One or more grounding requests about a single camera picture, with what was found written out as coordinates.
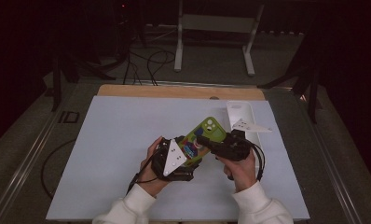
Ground white table board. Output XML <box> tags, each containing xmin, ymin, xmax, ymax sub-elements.
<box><xmin>46</xmin><ymin>95</ymin><xmax>311</xmax><ymax>222</ymax></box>

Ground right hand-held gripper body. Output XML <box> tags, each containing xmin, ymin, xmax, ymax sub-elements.
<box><xmin>215</xmin><ymin>119</ymin><xmax>272</xmax><ymax>162</ymax></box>

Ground green phone case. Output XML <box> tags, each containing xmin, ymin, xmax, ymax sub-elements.
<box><xmin>177</xmin><ymin>116</ymin><xmax>227</xmax><ymax>169</ymax></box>

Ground white metal stand frame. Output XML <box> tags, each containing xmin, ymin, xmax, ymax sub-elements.
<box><xmin>173</xmin><ymin>0</ymin><xmax>266</xmax><ymax>77</ymax></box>

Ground black floor cables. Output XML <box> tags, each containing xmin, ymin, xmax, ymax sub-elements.
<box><xmin>122</xmin><ymin>49</ymin><xmax>177</xmax><ymax>87</ymax></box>

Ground long white plastic tray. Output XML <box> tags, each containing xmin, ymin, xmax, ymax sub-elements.
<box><xmin>225</xmin><ymin>100</ymin><xmax>266</xmax><ymax>178</ymax></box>

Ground person's right hand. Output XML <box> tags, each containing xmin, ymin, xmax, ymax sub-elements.
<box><xmin>215</xmin><ymin>154</ymin><xmax>257</xmax><ymax>193</ymax></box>

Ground person's left hand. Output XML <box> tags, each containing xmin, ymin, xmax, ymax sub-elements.
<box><xmin>139</xmin><ymin>135</ymin><xmax>171</xmax><ymax>197</ymax></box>

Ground wooden table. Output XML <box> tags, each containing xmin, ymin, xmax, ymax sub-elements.
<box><xmin>97</xmin><ymin>83</ymin><xmax>266</xmax><ymax>101</ymax></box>

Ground hand-held gripper black cable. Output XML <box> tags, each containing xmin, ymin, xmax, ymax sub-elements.
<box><xmin>126</xmin><ymin>148</ymin><xmax>163</xmax><ymax>195</ymax></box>
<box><xmin>245</xmin><ymin>141</ymin><xmax>266</xmax><ymax>182</ymax></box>

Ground metal floor rail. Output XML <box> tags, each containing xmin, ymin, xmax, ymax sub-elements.
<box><xmin>298</xmin><ymin>92</ymin><xmax>362</xmax><ymax>224</ymax></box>
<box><xmin>0</xmin><ymin>90</ymin><xmax>63</xmax><ymax>224</ymax></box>

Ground left hand-held gripper black cable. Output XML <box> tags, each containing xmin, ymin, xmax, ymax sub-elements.
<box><xmin>126</xmin><ymin>148</ymin><xmax>163</xmax><ymax>195</ymax></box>

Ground black tripod stand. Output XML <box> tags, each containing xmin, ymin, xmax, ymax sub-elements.
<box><xmin>51</xmin><ymin>52</ymin><xmax>117</xmax><ymax>112</ymax></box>
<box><xmin>257</xmin><ymin>31</ymin><xmax>320</xmax><ymax>125</ymax></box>

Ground right hand-held gripper black cable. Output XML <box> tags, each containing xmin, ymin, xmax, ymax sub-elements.
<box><xmin>245</xmin><ymin>141</ymin><xmax>266</xmax><ymax>182</ymax></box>

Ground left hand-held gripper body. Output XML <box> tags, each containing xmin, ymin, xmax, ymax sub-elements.
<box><xmin>151</xmin><ymin>137</ymin><xmax>195</xmax><ymax>182</ymax></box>

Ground black curved floor cable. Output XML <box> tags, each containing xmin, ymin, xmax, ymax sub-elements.
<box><xmin>40</xmin><ymin>138</ymin><xmax>77</xmax><ymax>200</ymax></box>

